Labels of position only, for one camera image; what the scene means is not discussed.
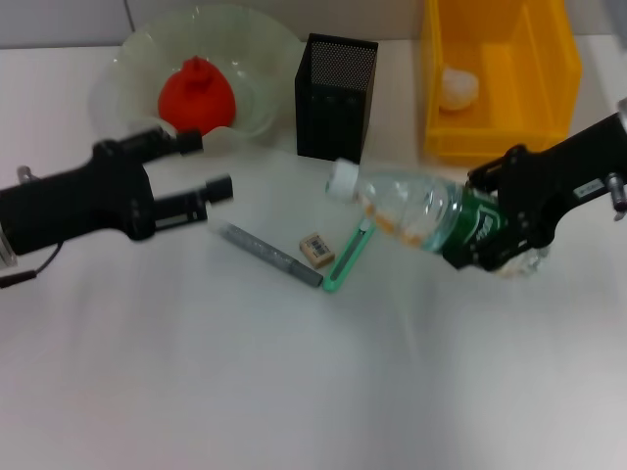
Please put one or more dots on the translucent wavy fruit plate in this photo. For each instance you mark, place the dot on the translucent wavy fruit plate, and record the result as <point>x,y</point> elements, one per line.
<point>264,63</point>

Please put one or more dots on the black mesh pen holder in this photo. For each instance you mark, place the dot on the black mesh pen holder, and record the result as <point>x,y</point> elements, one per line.
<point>333,117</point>

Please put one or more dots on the beige eraser with barcode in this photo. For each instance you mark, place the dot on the beige eraser with barcode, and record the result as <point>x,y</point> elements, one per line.
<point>317,250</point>

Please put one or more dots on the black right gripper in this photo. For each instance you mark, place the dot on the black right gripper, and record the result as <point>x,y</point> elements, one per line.
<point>553,176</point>

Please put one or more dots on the green utility knife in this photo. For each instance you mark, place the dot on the green utility knife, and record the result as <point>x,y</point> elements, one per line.
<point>350,254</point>

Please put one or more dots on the yellow plastic storage bin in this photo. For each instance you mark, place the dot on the yellow plastic storage bin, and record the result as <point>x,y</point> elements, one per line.
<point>539,112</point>

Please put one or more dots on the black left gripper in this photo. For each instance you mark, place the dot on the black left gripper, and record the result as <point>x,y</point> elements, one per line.
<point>73,201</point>

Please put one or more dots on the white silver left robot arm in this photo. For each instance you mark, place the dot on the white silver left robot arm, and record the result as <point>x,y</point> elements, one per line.
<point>6,249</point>

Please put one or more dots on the grey marker pen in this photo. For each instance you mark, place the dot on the grey marker pen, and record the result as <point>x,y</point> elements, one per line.
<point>269,254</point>

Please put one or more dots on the clear water bottle green label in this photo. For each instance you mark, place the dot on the clear water bottle green label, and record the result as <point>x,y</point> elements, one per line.
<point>416,205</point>

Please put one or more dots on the white paper ball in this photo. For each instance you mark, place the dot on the white paper ball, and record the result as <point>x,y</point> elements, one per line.
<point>458,90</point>

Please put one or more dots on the red-orange toy orange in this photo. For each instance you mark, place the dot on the red-orange toy orange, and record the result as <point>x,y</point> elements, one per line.
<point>196,100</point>

